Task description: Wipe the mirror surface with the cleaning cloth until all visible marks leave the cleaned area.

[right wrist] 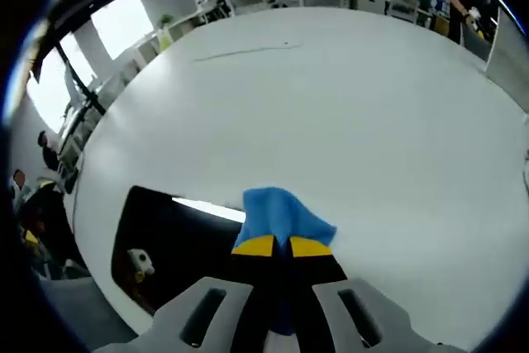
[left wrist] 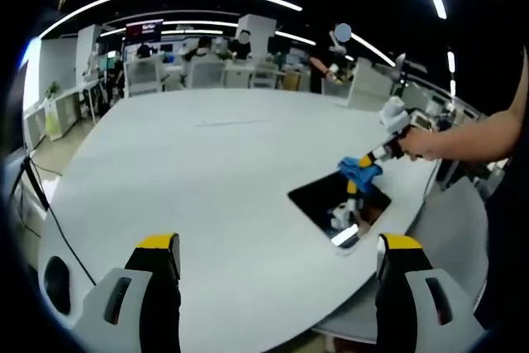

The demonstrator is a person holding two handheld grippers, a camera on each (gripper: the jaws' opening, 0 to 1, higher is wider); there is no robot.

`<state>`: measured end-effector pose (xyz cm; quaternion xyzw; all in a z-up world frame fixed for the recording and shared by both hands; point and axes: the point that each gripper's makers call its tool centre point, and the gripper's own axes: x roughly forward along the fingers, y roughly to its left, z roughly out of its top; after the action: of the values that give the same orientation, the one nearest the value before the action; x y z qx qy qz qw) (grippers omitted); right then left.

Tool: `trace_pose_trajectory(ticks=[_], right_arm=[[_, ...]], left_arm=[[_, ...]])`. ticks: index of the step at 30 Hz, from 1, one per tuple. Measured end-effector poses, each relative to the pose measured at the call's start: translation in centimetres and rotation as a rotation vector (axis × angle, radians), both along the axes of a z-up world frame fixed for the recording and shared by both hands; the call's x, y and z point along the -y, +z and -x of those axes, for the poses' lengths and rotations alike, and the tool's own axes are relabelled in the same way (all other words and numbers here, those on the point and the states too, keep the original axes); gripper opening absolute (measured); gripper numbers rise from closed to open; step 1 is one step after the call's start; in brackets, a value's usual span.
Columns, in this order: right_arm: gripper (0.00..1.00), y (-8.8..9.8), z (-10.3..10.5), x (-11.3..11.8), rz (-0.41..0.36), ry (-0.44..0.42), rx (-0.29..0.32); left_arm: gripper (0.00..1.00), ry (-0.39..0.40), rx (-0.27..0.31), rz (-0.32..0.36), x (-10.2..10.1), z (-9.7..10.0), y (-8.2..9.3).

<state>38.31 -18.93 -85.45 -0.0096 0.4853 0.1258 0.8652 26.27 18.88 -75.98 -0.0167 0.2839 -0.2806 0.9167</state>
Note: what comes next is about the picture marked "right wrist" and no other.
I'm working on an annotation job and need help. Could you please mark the blue cleaning cloth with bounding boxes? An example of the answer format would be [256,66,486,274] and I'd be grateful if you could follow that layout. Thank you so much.
[233,186,338,336]

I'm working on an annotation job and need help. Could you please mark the grey divider panel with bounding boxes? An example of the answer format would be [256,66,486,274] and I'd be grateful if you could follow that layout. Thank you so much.
[485,7,529,113]

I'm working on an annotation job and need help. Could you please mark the grey office chair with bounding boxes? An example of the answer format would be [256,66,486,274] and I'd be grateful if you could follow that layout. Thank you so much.
[39,274,140,353]

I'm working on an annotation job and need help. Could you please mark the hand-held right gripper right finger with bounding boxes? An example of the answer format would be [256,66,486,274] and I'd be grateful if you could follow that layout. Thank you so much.
[288,236,468,353]

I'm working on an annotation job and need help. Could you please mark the dark bulky object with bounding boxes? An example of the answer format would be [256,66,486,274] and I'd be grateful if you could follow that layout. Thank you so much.
[22,185,90,280]

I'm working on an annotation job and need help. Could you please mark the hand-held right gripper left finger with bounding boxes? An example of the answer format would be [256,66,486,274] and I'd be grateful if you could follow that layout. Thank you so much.
[93,234,276,353]

